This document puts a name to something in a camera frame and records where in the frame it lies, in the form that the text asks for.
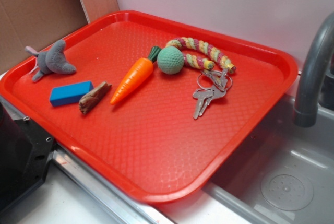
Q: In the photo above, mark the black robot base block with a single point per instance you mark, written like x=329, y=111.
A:
x=26, y=152

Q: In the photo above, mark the brown wood chip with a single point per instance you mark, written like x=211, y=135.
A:
x=92, y=98

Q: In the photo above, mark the red plastic tray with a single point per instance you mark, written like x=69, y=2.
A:
x=149, y=145

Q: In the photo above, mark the orange plastic toy carrot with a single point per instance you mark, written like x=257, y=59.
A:
x=136, y=75

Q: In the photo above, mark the blue rectangular block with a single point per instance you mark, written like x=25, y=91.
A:
x=70, y=93

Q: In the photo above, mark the grey plush elephant toy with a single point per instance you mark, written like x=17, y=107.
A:
x=51, y=61

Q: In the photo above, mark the grey toy sink basin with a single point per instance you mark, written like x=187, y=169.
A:
x=281, y=173

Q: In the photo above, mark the grey toy faucet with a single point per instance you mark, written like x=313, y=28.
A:
x=316, y=82

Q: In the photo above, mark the brown cardboard panel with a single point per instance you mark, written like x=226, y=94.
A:
x=39, y=23

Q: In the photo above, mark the green ball rope toy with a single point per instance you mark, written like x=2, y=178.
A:
x=193, y=53

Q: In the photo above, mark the silver keys on ring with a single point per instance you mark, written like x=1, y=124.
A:
x=221, y=83

